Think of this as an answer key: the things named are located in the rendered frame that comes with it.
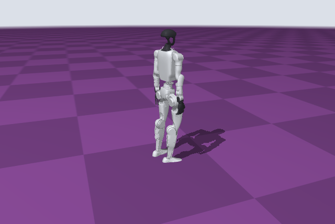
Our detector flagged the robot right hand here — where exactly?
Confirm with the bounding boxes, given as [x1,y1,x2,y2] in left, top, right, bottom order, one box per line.
[176,97,185,115]

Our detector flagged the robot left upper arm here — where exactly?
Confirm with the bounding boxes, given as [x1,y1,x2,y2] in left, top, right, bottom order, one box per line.
[153,50,159,75]

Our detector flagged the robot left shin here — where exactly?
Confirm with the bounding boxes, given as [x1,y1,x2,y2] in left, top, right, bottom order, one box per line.
[154,120,165,152]

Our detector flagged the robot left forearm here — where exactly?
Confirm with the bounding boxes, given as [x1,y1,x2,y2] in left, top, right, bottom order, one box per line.
[153,73,160,92]

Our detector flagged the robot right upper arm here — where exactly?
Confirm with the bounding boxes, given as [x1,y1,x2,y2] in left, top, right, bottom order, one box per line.
[173,52,184,81]

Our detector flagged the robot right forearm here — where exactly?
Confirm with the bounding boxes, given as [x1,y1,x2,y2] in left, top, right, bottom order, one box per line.
[175,75,184,101]

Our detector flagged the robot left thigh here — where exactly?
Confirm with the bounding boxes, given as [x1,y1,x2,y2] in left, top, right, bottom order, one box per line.
[155,90,169,128]

